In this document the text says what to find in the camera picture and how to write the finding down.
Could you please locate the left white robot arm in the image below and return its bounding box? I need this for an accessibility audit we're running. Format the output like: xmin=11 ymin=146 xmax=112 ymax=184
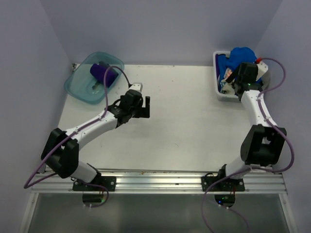
xmin=41 ymin=89 xmax=151 ymax=191

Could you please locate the white laundry basket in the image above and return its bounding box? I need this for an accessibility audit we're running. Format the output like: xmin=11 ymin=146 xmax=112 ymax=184
xmin=213 ymin=47 xmax=270 ymax=102

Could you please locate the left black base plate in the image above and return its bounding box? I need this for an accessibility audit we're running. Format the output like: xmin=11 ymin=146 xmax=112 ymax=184
xmin=72 ymin=176 xmax=117 ymax=192

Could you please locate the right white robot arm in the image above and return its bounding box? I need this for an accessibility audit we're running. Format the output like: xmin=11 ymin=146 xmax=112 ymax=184
xmin=216 ymin=62 xmax=287 ymax=191

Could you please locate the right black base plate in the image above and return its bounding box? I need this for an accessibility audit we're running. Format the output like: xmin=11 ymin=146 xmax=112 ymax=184
xmin=201 ymin=176 xmax=245 ymax=192

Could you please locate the patterned white cloth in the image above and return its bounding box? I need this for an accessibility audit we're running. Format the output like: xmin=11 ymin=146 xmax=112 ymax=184
xmin=220 ymin=68 xmax=235 ymax=95

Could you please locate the dark blue cloth in basket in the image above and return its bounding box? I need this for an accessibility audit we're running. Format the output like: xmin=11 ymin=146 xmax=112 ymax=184
xmin=215 ymin=53 xmax=229 ymax=80

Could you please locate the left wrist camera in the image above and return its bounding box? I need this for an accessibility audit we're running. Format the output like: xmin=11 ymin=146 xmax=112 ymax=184
xmin=129 ymin=83 xmax=143 ymax=93

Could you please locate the rolled dark grey towel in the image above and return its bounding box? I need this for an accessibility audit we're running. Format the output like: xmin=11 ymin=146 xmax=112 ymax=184
xmin=98 ymin=61 xmax=110 ymax=68

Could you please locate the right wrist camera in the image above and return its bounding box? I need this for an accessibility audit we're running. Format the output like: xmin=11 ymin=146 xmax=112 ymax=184
xmin=255 ymin=60 xmax=268 ymax=81

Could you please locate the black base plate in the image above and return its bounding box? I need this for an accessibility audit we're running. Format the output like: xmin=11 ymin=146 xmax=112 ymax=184
xmin=201 ymin=176 xmax=245 ymax=192
xmin=72 ymin=176 xmax=117 ymax=192

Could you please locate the teal translucent plastic bin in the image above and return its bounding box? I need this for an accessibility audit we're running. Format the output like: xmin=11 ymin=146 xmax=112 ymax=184
xmin=64 ymin=51 xmax=124 ymax=105

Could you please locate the grey cloth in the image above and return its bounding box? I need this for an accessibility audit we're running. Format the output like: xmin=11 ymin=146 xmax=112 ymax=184
xmin=261 ymin=70 xmax=271 ymax=90

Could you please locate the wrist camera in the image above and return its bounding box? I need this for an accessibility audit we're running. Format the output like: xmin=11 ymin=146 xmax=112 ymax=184
xmin=255 ymin=60 xmax=268 ymax=81
xmin=129 ymin=83 xmax=143 ymax=93

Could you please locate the blue towel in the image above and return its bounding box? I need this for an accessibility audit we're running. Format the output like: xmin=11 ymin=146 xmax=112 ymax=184
xmin=226 ymin=47 xmax=262 ymax=71

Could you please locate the aluminium mounting rail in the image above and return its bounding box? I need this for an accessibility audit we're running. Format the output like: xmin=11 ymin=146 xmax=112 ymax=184
xmin=31 ymin=170 xmax=287 ymax=194

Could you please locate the rolled purple towel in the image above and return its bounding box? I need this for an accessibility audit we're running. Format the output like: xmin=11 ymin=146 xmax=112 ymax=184
xmin=90 ymin=64 xmax=119 ymax=87

